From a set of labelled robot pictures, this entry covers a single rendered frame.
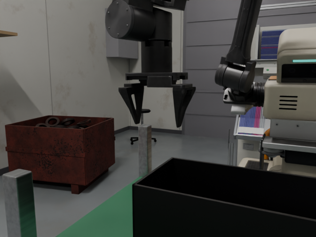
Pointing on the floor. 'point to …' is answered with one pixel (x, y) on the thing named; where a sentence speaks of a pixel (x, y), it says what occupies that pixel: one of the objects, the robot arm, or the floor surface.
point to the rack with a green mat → (91, 227)
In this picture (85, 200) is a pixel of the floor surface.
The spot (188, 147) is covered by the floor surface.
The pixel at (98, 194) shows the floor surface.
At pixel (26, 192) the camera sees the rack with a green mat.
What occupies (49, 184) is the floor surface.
